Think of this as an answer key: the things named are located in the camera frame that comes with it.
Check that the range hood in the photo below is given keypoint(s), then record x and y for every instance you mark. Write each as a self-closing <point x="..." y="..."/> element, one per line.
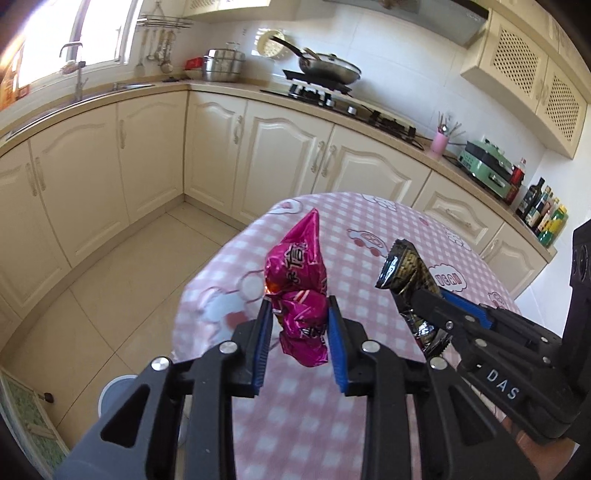
<point x="415" y="16"/>

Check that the white round bin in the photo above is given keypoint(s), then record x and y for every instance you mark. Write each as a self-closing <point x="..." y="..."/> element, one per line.
<point x="117" y="394"/>

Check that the red label soda bottle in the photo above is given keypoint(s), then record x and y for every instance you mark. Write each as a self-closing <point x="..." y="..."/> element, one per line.
<point x="515" y="184"/>

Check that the pink checked tablecloth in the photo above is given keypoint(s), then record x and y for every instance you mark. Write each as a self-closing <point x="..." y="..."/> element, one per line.
<point x="360" y="221"/>

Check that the gas stove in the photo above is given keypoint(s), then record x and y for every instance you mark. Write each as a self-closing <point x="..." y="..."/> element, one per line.
<point x="341" y="104"/>

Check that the green electric cooker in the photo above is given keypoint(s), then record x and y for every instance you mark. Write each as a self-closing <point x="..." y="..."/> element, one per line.
<point x="487" y="166"/>

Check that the cream lattice upper cabinet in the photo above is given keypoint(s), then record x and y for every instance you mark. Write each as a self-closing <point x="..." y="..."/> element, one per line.
<point x="221" y="5"/>
<point x="531" y="74"/>

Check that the steel sink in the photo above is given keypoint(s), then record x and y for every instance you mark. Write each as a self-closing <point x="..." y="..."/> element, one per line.
<point x="134" y="86"/>

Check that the cream lower kitchen cabinets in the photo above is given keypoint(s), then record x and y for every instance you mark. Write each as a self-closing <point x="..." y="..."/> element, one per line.
<point x="152" y="147"/>

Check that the steel sink faucet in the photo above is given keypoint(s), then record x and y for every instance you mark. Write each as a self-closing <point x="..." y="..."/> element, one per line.
<point x="78" y="69"/>

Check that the lidded frying pan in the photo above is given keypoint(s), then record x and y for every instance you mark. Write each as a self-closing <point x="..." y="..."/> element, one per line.
<point x="330" y="69"/>

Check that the steel steamer pot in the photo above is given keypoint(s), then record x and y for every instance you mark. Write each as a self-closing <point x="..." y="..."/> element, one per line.
<point x="224" y="64"/>

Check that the black gold snack wrapper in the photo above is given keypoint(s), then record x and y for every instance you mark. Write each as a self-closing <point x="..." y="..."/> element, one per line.
<point x="401" y="267"/>

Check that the row of condiment bottles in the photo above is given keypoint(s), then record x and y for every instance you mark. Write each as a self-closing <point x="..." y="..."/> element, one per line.
<point x="545" y="214"/>

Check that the pink utensil holder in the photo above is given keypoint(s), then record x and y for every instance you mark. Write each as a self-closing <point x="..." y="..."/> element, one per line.
<point x="439" y="141"/>

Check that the person's right forearm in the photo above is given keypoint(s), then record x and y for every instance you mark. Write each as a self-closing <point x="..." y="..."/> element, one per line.
<point x="545" y="461"/>

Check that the magenta snack wrapper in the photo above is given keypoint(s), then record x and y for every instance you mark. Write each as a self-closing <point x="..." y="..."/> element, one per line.
<point x="295" y="263"/>

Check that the wall utensil rack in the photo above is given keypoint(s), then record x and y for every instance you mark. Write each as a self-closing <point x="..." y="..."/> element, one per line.
<point x="159" y="37"/>

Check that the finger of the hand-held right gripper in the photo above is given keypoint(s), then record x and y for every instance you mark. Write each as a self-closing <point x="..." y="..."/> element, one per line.
<point x="443" y="318"/>
<point x="475" y="314"/>

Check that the cream plastic strainer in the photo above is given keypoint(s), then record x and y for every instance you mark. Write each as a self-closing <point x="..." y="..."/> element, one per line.
<point x="270" y="44"/>

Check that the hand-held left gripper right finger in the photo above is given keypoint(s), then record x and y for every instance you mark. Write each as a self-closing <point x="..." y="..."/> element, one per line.
<point x="338" y="350"/>

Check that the kitchen window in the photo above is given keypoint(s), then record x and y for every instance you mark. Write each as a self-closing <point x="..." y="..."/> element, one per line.
<point x="92" y="27"/>

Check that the orange packet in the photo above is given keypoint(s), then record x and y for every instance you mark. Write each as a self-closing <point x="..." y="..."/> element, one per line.
<point x="11" y="83"/>

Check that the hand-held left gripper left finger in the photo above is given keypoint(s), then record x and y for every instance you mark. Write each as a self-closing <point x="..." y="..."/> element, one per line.
<point x="261" y="350"/>

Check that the red container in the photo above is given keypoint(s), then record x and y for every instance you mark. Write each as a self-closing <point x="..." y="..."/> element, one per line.
<point x="194" y="64"/>

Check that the green patterned door mat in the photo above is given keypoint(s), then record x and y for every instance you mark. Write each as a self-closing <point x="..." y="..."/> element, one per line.
<point x="27" y="424"/>

